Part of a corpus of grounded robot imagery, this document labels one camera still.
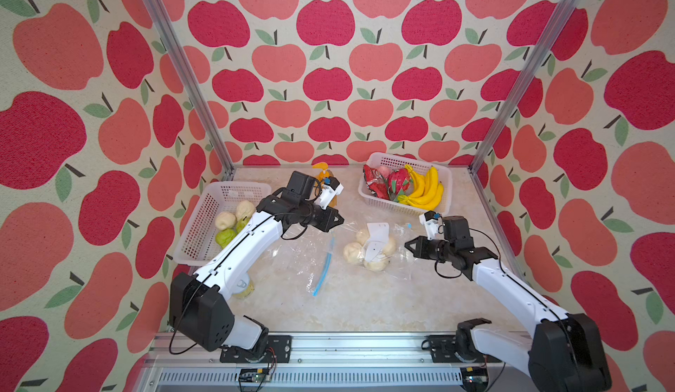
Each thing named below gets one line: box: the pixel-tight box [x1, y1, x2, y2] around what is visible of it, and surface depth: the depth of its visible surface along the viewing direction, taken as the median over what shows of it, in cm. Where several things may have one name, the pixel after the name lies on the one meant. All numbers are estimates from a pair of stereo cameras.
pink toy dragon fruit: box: [387, 168, 412, 203], surface depth 107 cm
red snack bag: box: [362, 164, 390, 200], surface depth 103 cm
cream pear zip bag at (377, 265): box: [362, 256, 392, 273], surface depth 86 cm
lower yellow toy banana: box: [398, 183, 444, 211], surface depth 101 cm
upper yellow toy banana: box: [421, 166, 439, 202], surface depth 104 cm
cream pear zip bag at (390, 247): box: [383, 235, 397, 256], surface depth 91 cm
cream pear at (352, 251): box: [342, 241, 363, 263], surface depth 83 cm
